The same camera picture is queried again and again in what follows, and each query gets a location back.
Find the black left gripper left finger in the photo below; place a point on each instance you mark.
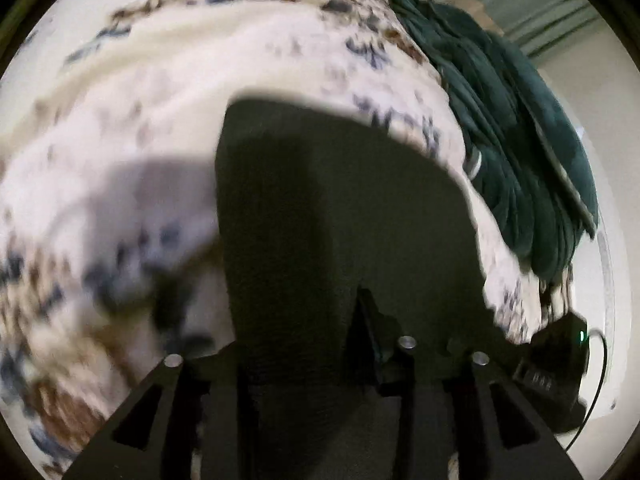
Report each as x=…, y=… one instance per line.
x=152, y=434

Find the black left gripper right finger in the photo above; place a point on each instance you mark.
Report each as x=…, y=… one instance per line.
x=463, y=407

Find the black white striped garment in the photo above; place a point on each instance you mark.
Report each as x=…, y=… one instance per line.
x=355, y=290

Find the floral cream bed blanket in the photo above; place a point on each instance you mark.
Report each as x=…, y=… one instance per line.
x=109, y=129

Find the dark green fleece blanket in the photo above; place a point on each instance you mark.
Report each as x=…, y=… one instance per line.
x=522, y=153

